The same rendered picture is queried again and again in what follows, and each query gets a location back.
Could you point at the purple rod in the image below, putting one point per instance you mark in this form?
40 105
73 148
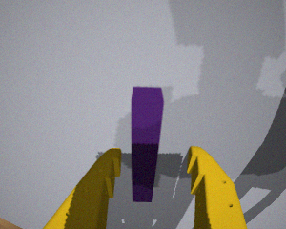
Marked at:
147 111

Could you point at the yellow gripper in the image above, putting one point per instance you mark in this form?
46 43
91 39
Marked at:
216 202

